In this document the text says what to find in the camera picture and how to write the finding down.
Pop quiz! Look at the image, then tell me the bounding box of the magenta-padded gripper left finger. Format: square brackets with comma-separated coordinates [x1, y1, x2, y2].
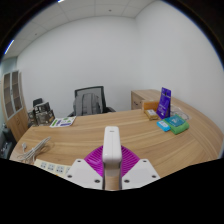
[64, 145, 105, 190]

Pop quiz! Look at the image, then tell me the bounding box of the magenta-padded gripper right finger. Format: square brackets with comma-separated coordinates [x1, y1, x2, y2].
[119, 145, 161, 191]

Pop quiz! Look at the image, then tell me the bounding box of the white charger block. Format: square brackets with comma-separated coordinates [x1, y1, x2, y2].
[101, 125, 122, 179]

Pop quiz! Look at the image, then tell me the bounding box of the cream power strip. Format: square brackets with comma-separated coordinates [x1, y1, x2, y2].
[33, 158, 73, 178]

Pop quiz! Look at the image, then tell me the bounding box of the small blue box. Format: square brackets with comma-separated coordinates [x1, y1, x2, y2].
[156, 119, 172, 133]

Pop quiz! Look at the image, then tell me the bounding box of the green and white leaflet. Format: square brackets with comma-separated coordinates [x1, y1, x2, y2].
[49, 115, 77, 129]

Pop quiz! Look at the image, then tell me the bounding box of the small tan box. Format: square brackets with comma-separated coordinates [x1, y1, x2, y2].
[144, 109, 160, 121]

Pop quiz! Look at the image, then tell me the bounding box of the teal pack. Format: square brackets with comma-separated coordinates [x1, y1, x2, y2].
[164, 114, 187, 128]

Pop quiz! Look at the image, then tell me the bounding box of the orange box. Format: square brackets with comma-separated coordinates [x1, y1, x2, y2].
[141, 100, 160, 112]

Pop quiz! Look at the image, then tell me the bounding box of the grey backpack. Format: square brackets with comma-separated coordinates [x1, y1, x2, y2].
[73, 92, 102, 117]

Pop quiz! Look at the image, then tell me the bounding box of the large dark cardboard box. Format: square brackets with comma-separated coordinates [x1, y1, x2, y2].
[34, 101, 56, 126]

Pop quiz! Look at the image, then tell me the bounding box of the purple standing pouch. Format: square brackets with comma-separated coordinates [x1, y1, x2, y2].
[155, 87, 172, 120]

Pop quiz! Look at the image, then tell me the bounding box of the low wooden side cabinet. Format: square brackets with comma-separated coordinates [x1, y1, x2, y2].
[130, 88, 161, 111]

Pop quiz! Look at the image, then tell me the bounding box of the black leather armchair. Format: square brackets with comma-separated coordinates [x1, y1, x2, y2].
[0, 124, 18, 160]

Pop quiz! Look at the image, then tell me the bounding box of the black mesh office chair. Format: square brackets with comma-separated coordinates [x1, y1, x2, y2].
[68, 85, 117, 118]

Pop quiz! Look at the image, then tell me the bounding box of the wooden glass-door cabinet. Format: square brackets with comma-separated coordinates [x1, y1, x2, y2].
[0, 69, 30, 143]

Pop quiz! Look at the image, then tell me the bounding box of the small black chair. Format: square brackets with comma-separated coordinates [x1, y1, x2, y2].
[32, 97, 44, 108]

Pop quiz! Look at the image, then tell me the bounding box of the white power strip cable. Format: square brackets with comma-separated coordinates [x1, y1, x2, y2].
[17, 136, 52, 164]

